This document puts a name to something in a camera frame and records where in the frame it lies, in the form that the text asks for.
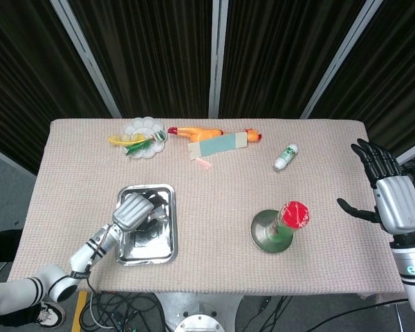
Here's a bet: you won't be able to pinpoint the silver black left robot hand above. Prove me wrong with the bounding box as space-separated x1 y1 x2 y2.
111 192 167 231

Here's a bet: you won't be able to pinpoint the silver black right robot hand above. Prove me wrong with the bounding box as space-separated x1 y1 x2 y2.
337 138 415 237

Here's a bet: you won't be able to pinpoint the red-lidded green can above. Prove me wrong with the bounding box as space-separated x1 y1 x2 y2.
266 200 311 245

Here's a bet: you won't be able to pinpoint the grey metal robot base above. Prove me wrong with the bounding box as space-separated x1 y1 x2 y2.
155 292 245 332

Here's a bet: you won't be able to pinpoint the rectangular steel tray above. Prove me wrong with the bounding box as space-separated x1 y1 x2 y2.
115 183 178 266

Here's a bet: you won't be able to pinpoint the yellow green feather shuttlecock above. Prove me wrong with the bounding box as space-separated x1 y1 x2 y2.
107 130 169 157

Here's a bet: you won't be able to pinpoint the white flower-shaped palette dish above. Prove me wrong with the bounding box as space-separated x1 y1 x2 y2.
119 116 167 160

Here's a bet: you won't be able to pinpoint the orange rubber chicken toy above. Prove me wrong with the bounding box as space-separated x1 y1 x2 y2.
167 126 263 143

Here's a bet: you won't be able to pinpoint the yellow floor tape strip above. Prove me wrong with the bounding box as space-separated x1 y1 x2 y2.
71 290 89 332

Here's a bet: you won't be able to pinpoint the pink woven tablecloth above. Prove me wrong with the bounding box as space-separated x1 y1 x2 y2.
8 118 407 300

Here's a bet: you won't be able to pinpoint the white green plastic bottle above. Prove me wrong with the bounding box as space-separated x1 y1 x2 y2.
273 143 300 173

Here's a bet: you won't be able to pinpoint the round steel plate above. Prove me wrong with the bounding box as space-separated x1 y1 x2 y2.
250 210 295 254

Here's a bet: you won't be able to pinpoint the black white sneaker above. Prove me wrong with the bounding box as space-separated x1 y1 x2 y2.
34 300 66 329

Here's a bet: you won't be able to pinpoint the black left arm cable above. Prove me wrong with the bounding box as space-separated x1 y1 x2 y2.
84 238 108 295

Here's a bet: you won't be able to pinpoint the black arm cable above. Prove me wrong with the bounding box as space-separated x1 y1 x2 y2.
311 299 411 332
84 238 108 295

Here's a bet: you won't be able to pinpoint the tangled black floor cables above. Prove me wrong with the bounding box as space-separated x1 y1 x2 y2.
79 292 170 332
241 295 291 332

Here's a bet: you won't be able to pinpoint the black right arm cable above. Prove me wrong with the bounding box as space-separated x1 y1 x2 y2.
311 299 411 332

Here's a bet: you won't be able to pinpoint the grey aluminium partition post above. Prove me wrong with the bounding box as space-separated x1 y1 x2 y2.
50 0 122 118
299 0 385 120
208 0 229 118

